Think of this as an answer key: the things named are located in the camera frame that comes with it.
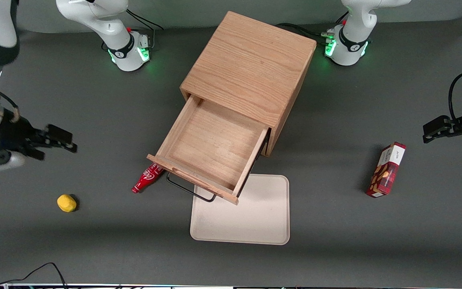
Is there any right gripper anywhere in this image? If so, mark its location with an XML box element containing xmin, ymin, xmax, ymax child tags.
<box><xmin>0</xmin><ymin>116</ymin><xmax>78</xmax><ymax>177</ymax></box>

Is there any wooden drawer with black handle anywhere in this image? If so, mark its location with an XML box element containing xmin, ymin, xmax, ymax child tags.
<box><xmin>147</xmin><ymin>94</ymin><xmax>270</xmax><ymax>206</ymax></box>

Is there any oak wooden drawer cabinet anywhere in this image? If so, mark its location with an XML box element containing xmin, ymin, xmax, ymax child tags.
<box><xmin>180</xmin><ymin>11</ymin><xmax>318</xmax><ymax>157</ymax></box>

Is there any yellow lemon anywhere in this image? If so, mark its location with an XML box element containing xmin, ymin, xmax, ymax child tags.
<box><xmin>57</xmin><ymin>194</ymin><xmax>78</xmax><ymax>213</ymax></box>

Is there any red snack box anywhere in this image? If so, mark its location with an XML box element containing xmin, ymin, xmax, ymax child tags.
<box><xmin>366</xmin><ymin>141</ymin><xmax>407</xmax><ymax>198</ymax></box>

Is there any red cola bottle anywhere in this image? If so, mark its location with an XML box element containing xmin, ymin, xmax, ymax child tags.
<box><xmin>132</xmin><ymin>162</ymin><xmax>166</xmax><ymax>194</ymax></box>

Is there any beige plastic tray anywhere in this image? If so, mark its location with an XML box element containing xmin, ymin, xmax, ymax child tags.
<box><xmin>190</xmin><ymin>173</ymin><xmax>290</xmax><ymax>246</ymax></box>

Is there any long black floor cable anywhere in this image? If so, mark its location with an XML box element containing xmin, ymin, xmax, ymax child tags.
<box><xmin>0</xmin><ymin>263</ymin><xmax>68</xmax><ymax>289</ymax></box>

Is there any black right base cable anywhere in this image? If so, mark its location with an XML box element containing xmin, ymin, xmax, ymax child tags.
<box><xmin>127</xmin><ymin>7</ymin><xmax>166</xmax><ymax>49</ymax></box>

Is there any black base cable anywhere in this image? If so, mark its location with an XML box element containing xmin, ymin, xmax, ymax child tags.
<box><xmin>127</xmin><ymin>7</ymin><xmax>166</xmax><ymax>49</ymax></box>
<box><xmin>275</xmin><ymin>12</ymin><xmax>350</xmax><ymax>39</ymax></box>

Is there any black left base cable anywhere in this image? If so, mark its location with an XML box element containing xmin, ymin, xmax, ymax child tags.
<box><xmin>275</xmin><ymin>12</ymin><xmax>350</xmax><ymax>39</ymax></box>

